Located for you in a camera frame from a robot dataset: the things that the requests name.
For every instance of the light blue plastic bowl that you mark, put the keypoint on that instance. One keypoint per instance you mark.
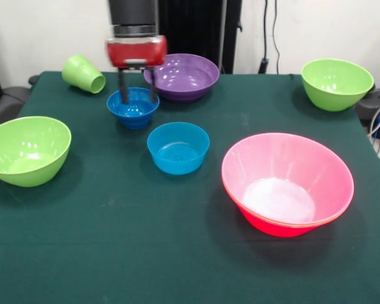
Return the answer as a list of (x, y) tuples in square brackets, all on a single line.
[(177, 152)]

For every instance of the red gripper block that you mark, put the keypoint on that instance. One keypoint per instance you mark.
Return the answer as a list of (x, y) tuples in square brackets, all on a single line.
[(136, 52)]

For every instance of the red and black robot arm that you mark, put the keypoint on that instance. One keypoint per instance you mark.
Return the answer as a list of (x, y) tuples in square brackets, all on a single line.
[(133, 16)]

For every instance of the green plastic bowl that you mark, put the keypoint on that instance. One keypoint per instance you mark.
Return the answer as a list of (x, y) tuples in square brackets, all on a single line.
[(335, 85), (25, 152)]

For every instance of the dark green table cloth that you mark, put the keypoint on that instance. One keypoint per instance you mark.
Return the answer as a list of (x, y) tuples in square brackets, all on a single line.
[(145, 237)]

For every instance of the black pedestal leg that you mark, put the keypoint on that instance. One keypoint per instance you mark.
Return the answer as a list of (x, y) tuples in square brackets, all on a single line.
[(9, 101), (372, 107)]

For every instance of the purple plastic bowl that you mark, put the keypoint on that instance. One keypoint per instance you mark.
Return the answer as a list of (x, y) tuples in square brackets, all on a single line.
[(187, 79)]

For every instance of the pink plastic bowl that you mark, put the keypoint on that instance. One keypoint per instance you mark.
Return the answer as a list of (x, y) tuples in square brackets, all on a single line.
[(272, 158), (278, 229)]

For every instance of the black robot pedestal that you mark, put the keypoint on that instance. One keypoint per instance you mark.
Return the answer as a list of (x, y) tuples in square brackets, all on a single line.
[(193, 28)]

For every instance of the dark blue plastic bowl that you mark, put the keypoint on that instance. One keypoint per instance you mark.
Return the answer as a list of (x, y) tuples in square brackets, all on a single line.
[(136, 111)]

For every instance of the green plastic cup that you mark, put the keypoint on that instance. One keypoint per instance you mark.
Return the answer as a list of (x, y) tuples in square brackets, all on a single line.
[(80, 74)]

